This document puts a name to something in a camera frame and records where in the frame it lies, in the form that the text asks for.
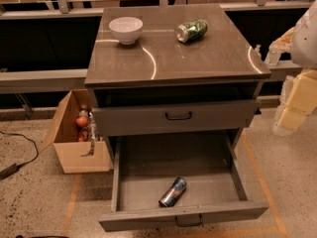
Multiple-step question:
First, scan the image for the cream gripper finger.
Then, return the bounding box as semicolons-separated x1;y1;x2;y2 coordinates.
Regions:
272;69;317;136
271;28;294;54

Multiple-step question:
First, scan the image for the blue silver redbull can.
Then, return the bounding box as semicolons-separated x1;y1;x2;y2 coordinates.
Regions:
158;177;187;207

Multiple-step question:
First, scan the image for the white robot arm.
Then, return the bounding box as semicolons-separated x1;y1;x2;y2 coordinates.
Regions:
264;1;317;136

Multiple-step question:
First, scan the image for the green soda can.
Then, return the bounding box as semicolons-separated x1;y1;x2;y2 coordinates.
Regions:
176;19;208;44

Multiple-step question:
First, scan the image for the open grey middle drawer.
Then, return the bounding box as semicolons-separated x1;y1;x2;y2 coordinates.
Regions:
99;132;268;232

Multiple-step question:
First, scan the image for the grey drawer cabinet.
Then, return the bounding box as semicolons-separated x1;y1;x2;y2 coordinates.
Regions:
85;5;270;160

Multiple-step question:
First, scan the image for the closed grey top drawer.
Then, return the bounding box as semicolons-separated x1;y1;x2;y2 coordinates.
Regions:
93;100;258;136

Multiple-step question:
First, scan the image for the small clear pump bottle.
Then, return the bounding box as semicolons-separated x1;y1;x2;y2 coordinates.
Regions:
255;45;262;58

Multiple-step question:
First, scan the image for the white ceramic bowl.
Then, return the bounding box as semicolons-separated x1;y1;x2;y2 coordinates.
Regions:
109;17;143;45

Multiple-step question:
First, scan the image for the orange round fruit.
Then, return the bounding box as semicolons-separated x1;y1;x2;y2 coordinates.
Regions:
76;116;88;128

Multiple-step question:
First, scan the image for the brown cardboard box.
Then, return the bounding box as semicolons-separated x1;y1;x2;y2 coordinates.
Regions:
40;89;112;174

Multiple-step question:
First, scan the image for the grey metal rail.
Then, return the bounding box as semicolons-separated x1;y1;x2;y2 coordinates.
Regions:
0;68;87;94

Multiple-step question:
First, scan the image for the black power cable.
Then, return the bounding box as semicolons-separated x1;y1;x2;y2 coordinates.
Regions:
0;130;40;180

